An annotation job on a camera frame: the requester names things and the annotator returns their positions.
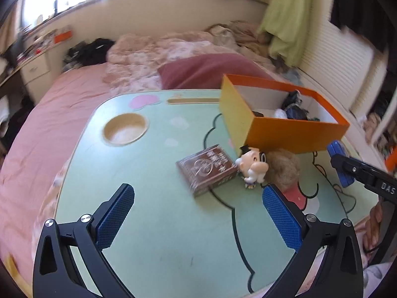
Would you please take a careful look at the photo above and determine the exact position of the orange storage box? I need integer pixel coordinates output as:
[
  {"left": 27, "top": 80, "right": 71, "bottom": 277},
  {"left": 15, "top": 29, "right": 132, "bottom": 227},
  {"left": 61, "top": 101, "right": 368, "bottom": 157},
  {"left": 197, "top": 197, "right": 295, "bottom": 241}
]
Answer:
[{"left": 219, "top": 74, "right": 350, "bottom": 154}]

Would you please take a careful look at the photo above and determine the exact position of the white louvred door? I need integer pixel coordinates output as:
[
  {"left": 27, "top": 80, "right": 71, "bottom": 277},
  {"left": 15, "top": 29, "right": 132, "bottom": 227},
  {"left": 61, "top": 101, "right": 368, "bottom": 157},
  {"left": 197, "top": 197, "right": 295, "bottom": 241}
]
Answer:
[{"left": 298, "top": 20, "right": 388, "bottom": 125}]

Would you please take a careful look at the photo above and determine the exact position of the crumpled pale pink quilt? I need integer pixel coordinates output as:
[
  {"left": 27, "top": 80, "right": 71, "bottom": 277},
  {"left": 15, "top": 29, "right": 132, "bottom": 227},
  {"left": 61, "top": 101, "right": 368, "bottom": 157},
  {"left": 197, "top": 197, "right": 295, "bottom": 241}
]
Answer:
[{"left": 104, "top": 31, "right": 273, "bottom": 92}]

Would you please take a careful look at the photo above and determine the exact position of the white drawer cabinet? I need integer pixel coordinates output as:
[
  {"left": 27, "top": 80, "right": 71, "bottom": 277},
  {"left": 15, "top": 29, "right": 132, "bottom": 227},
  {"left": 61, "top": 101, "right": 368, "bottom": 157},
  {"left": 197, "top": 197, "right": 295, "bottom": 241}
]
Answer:
[{"left": 20, "top": 50, "right": 52, "bottom": 97}]

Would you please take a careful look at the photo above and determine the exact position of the cartoon figurine with top hat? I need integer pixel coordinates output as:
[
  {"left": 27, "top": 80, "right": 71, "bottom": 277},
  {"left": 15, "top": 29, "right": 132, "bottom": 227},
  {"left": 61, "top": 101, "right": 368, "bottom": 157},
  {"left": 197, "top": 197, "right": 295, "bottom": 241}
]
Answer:
[{"left": 235, "top": 145, "right": 269, "bottom": 190}]

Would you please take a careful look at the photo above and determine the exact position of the black lace cloth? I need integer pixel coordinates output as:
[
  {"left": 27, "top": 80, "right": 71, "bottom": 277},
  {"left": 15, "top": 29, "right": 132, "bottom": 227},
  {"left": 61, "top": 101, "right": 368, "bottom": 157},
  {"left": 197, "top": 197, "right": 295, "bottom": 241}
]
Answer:
[{"left": 283, "top": 90, "right": 311, "bottom": 120}]

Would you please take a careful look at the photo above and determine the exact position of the maroon pillow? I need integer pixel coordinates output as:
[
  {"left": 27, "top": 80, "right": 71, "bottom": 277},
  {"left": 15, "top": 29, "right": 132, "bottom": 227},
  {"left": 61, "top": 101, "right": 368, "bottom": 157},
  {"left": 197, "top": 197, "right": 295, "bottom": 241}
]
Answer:
[{"left": 158, "top": 53, "right": 275, "bottom": 90}]

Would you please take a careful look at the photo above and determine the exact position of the orange container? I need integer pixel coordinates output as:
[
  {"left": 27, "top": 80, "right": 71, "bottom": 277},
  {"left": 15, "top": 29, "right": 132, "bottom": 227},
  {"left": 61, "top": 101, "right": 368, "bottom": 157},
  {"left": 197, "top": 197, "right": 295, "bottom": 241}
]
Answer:
[{"left": 385, "top": 146, "right": 397, "bottom": 171}]

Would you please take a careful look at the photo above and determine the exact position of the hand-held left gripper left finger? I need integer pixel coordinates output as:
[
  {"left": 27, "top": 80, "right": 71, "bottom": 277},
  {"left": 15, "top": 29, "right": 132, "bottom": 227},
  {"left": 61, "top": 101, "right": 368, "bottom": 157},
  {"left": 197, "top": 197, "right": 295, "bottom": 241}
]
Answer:
[{"left": 33, "top": 183, "right": 135, "bottom": 298}]

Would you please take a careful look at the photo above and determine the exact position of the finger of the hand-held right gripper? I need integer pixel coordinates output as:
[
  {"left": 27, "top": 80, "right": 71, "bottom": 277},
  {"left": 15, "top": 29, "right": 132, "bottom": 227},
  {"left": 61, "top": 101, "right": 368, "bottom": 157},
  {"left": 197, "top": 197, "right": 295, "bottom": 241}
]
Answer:
[{"left": 330, "top": 153, "right": 377, "bottom": 190}]

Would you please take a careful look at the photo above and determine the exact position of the crumpled cream cloth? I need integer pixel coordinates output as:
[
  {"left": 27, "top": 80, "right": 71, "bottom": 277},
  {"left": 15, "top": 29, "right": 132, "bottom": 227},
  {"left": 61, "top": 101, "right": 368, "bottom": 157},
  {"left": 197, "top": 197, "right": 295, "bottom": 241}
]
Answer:
[{"left": 363, "top": 112, "right": 382, "bottom": 137}]

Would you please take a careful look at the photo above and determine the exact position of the black hanging cloth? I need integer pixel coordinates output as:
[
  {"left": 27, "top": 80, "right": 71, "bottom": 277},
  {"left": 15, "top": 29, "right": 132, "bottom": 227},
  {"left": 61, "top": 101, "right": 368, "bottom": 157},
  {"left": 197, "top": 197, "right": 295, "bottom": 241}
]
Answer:
[{"left": 332, "top": 0, "right": 391, "bottom": 53}]

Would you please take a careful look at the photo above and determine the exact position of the light green hanging cloth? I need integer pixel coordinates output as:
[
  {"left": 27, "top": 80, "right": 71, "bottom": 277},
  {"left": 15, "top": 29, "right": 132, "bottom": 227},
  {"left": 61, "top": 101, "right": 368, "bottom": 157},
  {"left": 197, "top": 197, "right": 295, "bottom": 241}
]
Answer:
[{"left": 257, "top": 0, "right": 312, "bottom": 69}]

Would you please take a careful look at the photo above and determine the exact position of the black clothes pile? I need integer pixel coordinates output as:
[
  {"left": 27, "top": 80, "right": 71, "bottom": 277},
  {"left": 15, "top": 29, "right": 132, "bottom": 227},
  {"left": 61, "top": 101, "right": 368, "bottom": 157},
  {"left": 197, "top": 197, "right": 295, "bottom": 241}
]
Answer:
[{"left": 62, "top": 38, "right": 115, "bottom": 69}]

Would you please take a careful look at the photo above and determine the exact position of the small orange box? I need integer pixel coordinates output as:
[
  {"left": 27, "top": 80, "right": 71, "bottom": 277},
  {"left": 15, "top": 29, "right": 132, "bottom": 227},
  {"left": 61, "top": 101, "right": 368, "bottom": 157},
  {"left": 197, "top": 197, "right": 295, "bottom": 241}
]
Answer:
[{"left": 54, "top": 29, "right": 72, "bottom": 43}]

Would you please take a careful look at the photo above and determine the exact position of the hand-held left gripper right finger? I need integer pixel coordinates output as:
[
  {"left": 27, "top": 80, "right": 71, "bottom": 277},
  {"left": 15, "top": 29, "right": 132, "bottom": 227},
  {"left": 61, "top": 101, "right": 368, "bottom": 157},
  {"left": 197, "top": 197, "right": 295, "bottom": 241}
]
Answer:
[{"left": 262, "top": 184, "right": 364, "bottom": 298}]

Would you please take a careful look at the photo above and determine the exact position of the fluffy ball in plastic bag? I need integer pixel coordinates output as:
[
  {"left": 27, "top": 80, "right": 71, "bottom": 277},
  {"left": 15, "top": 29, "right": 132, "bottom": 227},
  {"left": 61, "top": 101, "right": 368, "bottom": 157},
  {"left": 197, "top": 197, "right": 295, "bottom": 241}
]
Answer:
[{"left": 264, "top": 148, "right": 301, "bottom": 193}]

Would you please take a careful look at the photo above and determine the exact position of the person's right hand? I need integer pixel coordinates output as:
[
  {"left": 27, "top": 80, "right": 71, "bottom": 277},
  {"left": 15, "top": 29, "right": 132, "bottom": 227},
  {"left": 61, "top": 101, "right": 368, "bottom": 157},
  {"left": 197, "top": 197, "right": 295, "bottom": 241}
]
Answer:
[{"left": 361, "top": 205, "right": 386, "bottom": 255}]

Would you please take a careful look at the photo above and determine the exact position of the beige clothes pile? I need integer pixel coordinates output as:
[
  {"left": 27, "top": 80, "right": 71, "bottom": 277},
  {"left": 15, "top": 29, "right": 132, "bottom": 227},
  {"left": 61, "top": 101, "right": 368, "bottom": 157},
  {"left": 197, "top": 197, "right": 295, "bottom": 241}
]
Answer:
[{"left": 203, "top": 20, "right": 273, "bottom": 58}]

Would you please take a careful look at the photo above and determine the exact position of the brown card box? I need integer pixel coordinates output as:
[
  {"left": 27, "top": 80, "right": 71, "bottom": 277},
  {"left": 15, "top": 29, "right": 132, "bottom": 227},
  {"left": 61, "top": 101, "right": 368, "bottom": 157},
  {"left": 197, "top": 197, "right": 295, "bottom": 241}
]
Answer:
[{"left": 175, "top": 144, "right": 238, "bottom": 198}]

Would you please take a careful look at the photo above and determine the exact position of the pink bed sheet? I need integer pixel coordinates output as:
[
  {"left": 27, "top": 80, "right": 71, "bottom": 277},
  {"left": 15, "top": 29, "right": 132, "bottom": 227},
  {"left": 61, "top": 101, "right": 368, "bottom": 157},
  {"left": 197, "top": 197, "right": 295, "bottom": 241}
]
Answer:
[{"left": 0, "top": 65, "right": 125, "bottom": 286}]

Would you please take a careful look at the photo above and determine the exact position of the green cartoon desktop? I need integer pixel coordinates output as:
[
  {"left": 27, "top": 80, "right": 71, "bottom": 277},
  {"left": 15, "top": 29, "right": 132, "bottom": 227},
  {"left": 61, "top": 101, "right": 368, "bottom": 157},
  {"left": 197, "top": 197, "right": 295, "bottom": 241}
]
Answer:
[{"left": 54, "top": 88, "right": 380, "bottom": 298}]

